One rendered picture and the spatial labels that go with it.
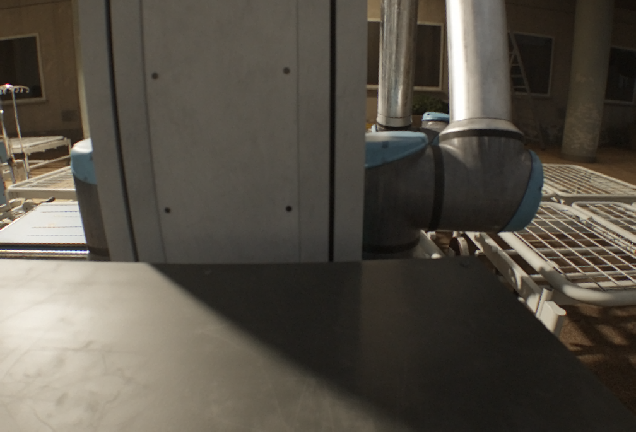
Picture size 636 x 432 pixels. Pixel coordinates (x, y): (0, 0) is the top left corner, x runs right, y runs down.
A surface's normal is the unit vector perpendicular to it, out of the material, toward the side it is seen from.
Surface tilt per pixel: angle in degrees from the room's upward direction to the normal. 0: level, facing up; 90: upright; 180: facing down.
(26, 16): 90
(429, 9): 90
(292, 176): 90
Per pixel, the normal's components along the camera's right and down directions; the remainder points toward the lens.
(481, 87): -0.33, -0.05
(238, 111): 0.06, 0.28
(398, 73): -0.11, 0.51
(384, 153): -0.18, 0.20
